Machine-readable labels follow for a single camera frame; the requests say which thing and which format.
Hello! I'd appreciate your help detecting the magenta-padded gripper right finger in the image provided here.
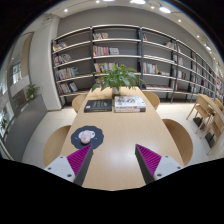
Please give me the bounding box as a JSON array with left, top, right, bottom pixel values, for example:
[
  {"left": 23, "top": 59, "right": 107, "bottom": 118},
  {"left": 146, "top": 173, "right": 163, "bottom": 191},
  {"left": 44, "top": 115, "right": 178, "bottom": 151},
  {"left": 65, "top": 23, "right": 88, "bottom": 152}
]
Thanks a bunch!
[{"left": 134, "top": 143, "right": 184, "bottom": 185}]

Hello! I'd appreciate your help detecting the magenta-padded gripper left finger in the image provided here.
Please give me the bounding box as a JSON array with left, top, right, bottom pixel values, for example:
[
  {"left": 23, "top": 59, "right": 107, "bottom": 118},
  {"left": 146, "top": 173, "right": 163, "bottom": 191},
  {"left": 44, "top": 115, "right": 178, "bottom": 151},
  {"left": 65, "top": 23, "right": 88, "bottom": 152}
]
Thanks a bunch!
[{"left": 43, "top": 143, "right": 94, "bottom": 187}]

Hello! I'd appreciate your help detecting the pink computer mouse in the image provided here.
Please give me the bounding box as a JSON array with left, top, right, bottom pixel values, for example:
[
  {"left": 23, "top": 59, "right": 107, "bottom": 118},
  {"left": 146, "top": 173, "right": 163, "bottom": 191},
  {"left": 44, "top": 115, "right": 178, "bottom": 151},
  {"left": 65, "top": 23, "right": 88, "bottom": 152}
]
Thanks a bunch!
[{"left": 80, "top": 130, "right": 92, "bottom": 145}]

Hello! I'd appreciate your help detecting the dark cartoon-print mouse pad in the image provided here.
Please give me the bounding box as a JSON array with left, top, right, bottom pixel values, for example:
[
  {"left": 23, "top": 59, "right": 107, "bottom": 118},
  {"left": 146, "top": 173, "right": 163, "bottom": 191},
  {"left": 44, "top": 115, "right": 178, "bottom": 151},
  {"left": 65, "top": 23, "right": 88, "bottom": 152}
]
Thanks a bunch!
[{"left": 70, "top": 125, "right": 105, "bottom": 150}]

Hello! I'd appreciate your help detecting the group of wooden slatted chairs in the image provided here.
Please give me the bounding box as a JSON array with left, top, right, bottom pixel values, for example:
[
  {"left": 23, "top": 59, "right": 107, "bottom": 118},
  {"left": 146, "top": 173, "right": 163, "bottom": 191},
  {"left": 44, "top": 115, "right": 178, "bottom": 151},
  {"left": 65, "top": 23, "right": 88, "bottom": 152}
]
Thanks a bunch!
[{"left": 185, "top": 93, "right": 224, "bottom": 155}]

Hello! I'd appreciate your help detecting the white illustrated thick book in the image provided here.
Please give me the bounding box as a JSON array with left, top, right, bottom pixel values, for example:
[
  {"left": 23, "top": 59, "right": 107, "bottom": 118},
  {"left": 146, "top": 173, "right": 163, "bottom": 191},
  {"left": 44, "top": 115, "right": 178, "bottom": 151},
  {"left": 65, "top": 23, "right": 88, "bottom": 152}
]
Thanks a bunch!
[{"left": 113, "top": 95, "right": 147, "bottom": 113}]

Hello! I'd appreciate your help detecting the black book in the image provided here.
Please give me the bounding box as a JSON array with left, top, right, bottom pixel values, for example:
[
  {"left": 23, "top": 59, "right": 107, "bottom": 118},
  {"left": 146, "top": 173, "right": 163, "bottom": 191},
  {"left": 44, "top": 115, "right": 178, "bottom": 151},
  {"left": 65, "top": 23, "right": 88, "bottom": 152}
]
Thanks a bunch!
[{"left": 83, "top": 98, "right": 113, "bottom": 113}]

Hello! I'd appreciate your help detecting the small green ledge plant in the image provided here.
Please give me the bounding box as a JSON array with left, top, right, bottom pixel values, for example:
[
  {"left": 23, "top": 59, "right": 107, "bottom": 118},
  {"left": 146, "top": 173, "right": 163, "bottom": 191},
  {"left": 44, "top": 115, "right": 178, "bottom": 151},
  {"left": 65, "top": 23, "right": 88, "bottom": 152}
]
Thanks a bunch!
[{"left": 25, "top": 83, "right": 41, "bottom": 101}]

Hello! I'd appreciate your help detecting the green potted plant white pot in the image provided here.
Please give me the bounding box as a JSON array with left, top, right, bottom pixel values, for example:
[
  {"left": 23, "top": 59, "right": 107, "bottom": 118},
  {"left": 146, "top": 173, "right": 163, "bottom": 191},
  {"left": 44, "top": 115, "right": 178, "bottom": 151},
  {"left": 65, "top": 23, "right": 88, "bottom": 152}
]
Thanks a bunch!
[{"left": 91, "top": 63, "right": 145, "bottom": 96}]

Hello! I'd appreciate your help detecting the grey shelf unit with books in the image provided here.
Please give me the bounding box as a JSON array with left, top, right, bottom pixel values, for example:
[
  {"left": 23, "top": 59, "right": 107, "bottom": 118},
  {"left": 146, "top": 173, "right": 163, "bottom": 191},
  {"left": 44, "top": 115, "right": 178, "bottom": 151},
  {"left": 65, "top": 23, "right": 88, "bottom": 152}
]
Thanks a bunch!
[{"left": 50, "top": 23, "right": 224, "bottom": 107}]

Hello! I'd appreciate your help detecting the group of ceiling lights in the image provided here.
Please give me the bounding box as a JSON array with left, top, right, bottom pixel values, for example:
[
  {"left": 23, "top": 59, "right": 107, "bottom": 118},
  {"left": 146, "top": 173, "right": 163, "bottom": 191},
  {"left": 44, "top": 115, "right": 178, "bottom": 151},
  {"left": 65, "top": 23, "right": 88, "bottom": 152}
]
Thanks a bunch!
[{"left": 63, "top": 0, "right": 213, "bottom": 53}]

